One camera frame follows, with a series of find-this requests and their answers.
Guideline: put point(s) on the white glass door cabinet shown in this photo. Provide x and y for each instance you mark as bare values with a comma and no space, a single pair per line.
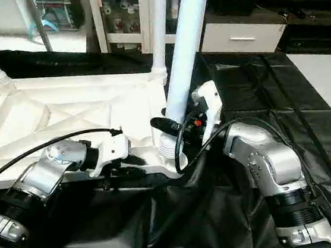
123,15

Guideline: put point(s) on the white plastic table top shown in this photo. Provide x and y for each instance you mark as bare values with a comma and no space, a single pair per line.
62,112

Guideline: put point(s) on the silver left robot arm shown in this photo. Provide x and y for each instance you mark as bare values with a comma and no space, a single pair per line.
39,174

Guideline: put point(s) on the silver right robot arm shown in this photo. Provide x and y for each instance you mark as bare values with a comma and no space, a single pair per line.
265,160

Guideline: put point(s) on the colourful background box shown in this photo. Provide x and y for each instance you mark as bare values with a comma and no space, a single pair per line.
57,13

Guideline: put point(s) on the black work surface mat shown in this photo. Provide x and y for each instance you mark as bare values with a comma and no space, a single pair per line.
285,122

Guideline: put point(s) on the white drawer unit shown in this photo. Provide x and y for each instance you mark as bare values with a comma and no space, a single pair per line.
242,36

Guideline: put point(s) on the white flat sheet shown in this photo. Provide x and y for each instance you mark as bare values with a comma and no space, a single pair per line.
329,87

